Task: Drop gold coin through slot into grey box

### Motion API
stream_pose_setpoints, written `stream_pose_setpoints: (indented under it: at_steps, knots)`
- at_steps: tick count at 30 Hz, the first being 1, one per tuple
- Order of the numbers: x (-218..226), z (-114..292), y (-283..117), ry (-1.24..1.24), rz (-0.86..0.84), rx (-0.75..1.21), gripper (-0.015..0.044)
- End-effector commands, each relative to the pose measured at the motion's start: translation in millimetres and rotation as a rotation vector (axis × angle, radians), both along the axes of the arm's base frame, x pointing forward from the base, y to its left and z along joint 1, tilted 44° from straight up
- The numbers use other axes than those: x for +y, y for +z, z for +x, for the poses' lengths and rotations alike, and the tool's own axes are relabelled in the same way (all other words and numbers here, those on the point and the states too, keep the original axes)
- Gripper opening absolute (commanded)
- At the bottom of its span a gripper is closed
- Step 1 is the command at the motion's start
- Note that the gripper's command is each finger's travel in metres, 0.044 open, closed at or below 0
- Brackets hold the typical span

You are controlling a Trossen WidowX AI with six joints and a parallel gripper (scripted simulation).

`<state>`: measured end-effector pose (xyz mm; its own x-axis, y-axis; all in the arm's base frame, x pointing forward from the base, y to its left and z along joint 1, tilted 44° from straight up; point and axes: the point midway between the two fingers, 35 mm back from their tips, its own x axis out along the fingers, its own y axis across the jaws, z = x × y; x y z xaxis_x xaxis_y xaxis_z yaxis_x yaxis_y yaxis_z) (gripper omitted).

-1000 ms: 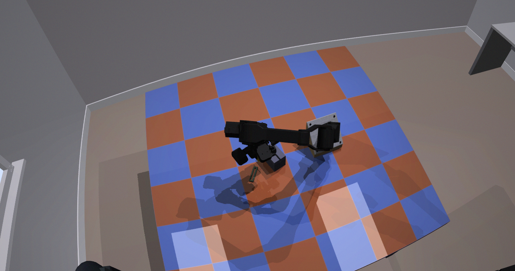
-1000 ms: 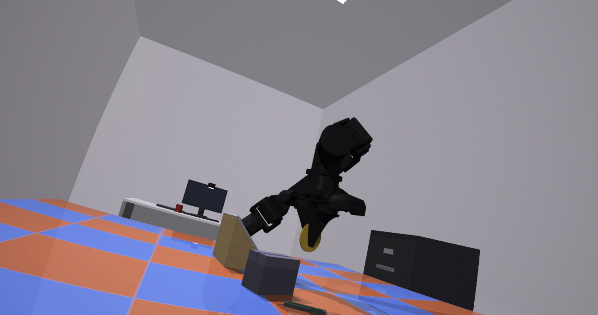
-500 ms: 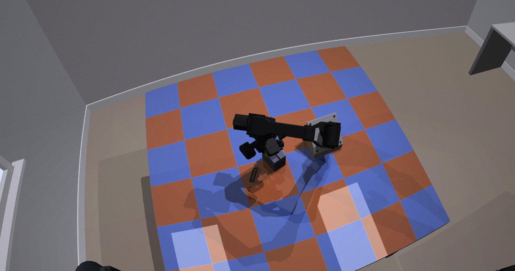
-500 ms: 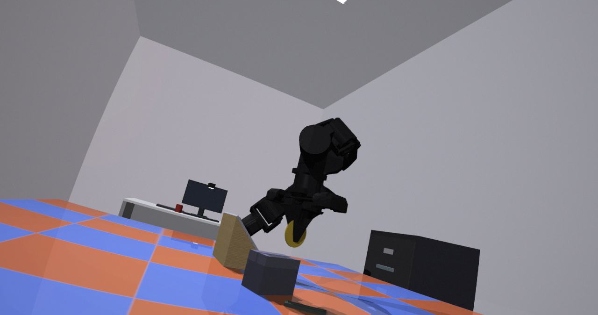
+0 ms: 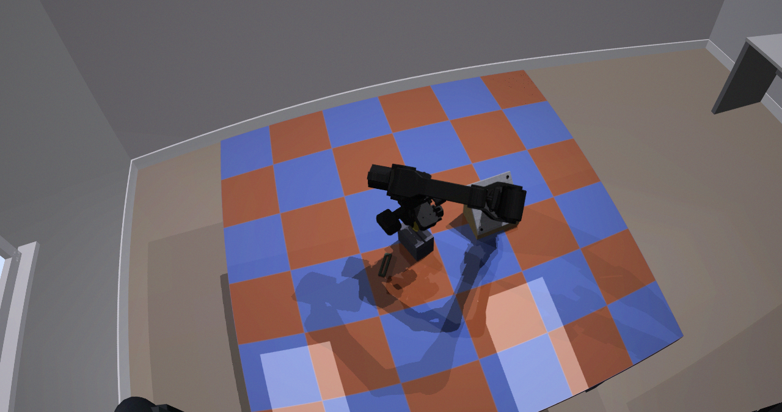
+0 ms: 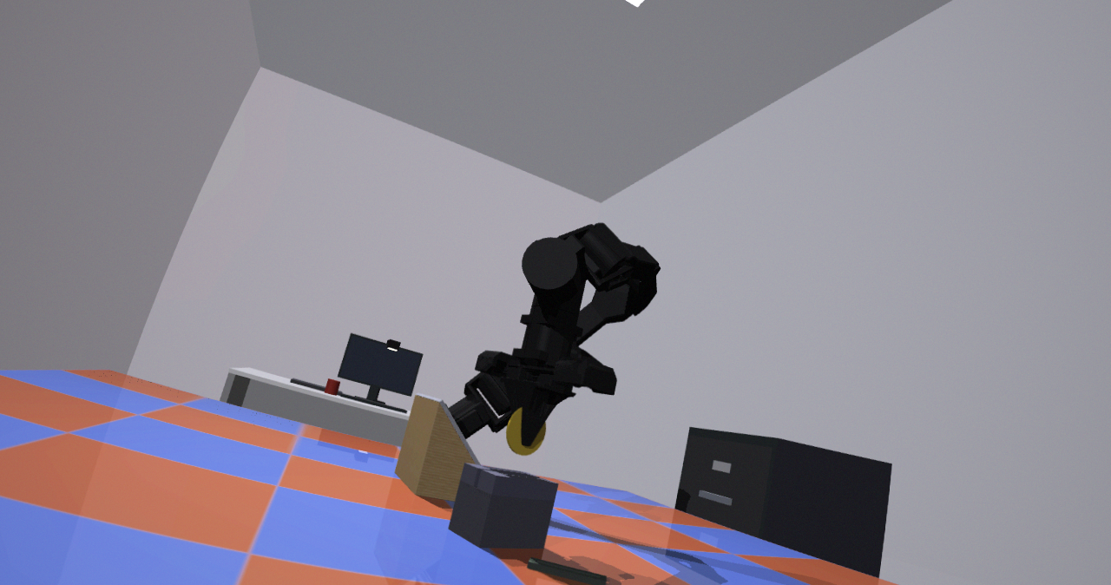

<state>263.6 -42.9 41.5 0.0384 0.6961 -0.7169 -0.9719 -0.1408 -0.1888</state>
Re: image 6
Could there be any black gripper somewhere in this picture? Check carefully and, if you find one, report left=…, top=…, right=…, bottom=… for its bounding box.
left=476, top=306, right=617, bottom=446

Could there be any gold coin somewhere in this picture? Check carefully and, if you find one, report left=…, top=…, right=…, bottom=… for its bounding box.
left=506, top=409, right=546, bottom=456

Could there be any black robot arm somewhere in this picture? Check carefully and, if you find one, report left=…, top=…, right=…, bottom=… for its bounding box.
left=449, top=222, right=661, bottom=438

